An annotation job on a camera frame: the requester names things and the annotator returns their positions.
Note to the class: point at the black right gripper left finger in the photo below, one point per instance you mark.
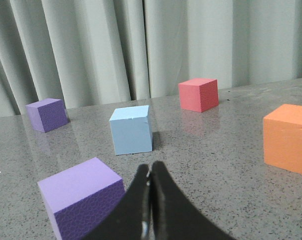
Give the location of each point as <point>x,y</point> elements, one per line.
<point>130,219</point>

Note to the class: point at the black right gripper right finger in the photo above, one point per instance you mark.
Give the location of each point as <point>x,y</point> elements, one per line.
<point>174,217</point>

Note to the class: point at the light blue foam cube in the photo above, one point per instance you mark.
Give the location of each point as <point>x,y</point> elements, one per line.
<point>131,130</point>

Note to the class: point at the light purple foam cube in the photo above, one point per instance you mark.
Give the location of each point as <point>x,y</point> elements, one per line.
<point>81,197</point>

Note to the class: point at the far red foam cube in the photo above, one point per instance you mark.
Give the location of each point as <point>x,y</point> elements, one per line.
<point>198,94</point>

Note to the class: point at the dark purple foam cube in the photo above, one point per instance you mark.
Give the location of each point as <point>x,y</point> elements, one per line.
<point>47,114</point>

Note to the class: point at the orange foam cube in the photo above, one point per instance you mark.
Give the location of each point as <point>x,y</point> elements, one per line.
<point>282,135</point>

